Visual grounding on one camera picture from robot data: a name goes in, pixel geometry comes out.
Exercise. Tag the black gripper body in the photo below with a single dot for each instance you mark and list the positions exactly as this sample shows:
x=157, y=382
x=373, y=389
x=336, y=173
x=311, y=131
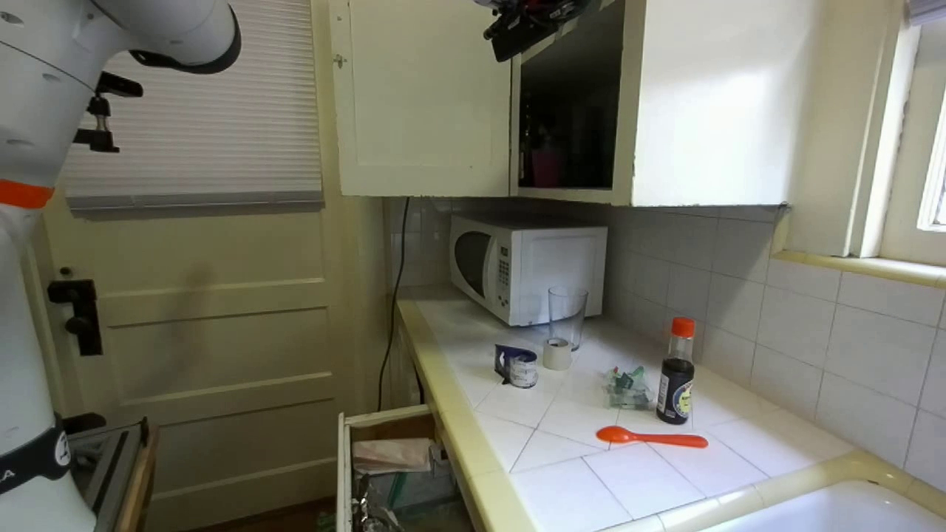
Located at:
x=564, y=12

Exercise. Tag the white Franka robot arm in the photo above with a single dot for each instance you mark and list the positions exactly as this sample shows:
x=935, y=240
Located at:
x=60, y=100

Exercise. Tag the pink cup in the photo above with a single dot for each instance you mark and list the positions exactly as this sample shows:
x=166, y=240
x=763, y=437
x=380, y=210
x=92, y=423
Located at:
x=547, y=166

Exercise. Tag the cream cabinet door small knob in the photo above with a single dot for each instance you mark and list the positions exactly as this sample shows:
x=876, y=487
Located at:
x=425, y=100

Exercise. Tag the small white cup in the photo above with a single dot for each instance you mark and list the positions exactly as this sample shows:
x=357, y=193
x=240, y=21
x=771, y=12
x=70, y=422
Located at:
x=558, y=355

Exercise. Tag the white microwave oven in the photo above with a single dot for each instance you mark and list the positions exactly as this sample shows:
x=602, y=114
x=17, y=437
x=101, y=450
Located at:
x=543, y=268

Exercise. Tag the tall clear drinking glass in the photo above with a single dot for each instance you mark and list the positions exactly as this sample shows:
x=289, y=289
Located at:
x=565, y=315

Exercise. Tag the grey door window blind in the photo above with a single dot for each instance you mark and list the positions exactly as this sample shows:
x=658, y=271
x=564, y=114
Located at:
x=247, y=129

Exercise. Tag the dark blue white mug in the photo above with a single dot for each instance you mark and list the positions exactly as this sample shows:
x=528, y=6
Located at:
x=518, y=367

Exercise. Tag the green crumpled wrapper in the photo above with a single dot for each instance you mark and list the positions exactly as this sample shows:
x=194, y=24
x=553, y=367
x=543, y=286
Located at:
x=630, y=389

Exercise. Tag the soy sauce bottle red cap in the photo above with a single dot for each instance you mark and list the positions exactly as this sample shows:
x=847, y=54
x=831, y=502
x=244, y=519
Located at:
x=679, y=380

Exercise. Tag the cream panelled room door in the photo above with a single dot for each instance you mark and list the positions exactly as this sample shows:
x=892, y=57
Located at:
x=225, y=345

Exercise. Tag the folded cloth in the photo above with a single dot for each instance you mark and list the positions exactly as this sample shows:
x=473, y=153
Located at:
x=392, y=457

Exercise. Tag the open wooden drawer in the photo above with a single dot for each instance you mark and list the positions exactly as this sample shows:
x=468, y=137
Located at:
x=394, y=493

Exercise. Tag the white kitchen sink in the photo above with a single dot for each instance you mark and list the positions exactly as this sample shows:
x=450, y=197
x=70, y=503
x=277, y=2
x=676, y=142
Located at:
x=839, y=513

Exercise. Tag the cream wall cabinet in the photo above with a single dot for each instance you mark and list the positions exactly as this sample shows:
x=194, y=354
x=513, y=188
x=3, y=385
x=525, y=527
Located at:
x=711, y=100

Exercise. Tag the window with cream frame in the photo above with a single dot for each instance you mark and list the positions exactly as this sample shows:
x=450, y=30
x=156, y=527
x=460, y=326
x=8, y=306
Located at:
x=907, y=148

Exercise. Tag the black door bracket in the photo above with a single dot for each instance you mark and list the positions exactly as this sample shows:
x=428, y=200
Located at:
x=77, y=315

